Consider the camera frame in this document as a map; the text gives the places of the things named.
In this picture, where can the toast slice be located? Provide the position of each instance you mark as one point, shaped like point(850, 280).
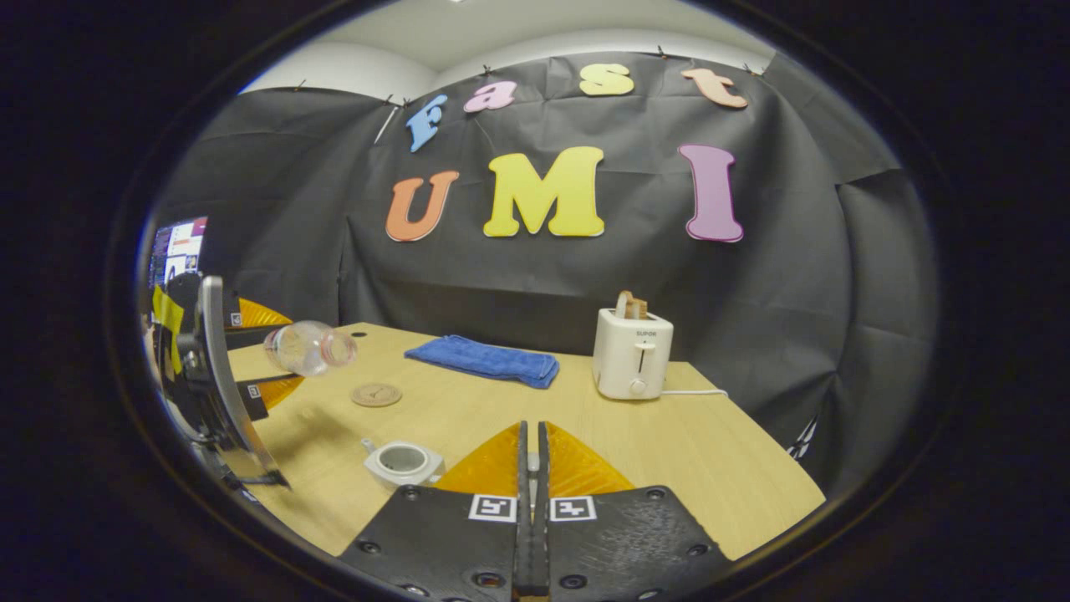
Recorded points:
point(640, 308)
point(624, 305)

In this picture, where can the white square teacup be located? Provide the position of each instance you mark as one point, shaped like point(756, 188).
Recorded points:
point(404, 461)

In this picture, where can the black backdrop cloth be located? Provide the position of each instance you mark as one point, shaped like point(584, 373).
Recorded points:
point(585, 276)

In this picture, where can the round brown coaster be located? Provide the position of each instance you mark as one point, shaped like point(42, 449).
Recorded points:
point(376, 395)

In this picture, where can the blue towel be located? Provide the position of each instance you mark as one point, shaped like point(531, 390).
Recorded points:
point(485, 361)

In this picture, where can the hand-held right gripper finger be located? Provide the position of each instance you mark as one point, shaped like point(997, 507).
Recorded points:
point(522, 552)
point(542, 552)

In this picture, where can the computer monitor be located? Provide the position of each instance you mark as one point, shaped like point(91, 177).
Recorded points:
point(180, 249)

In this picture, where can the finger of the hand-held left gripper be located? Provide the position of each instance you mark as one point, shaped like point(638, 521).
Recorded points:
point(249, 330)
point(259, 397)

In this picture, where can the clear plastic water bottle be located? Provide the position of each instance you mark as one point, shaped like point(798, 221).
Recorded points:
point(305, 347)

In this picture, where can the white toaster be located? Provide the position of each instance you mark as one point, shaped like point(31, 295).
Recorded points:
point(631, 359)

